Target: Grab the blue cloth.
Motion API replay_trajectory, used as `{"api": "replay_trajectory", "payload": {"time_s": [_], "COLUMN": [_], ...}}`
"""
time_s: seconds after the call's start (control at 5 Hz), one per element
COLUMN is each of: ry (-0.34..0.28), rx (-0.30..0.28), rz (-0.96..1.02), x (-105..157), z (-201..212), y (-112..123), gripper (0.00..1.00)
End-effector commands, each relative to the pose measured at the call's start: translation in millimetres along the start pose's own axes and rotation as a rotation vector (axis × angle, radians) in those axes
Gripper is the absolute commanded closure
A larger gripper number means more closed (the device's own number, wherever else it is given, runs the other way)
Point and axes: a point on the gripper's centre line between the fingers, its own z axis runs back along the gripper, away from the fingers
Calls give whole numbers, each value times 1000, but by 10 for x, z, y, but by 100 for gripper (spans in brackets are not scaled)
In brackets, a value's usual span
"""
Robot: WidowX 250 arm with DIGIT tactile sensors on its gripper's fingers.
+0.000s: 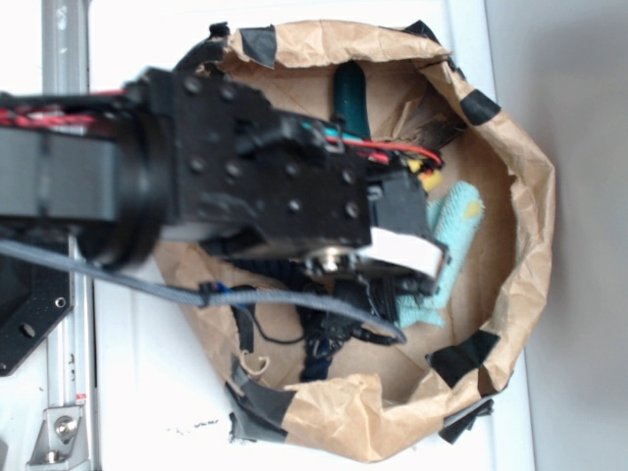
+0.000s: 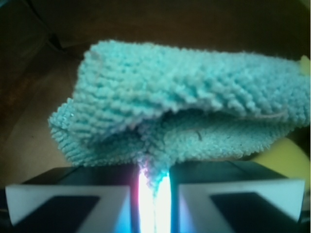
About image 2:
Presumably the light blue microfiber cloth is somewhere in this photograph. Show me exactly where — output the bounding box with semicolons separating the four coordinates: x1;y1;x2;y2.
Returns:
48;40;311;186

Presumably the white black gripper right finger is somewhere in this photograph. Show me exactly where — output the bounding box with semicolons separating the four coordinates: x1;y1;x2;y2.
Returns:
170;161;306;233

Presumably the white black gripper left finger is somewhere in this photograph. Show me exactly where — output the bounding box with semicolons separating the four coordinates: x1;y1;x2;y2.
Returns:
5;166;138;233

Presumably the yellow sponge with green pad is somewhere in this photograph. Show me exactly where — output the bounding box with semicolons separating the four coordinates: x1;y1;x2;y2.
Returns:
251;56;311;187

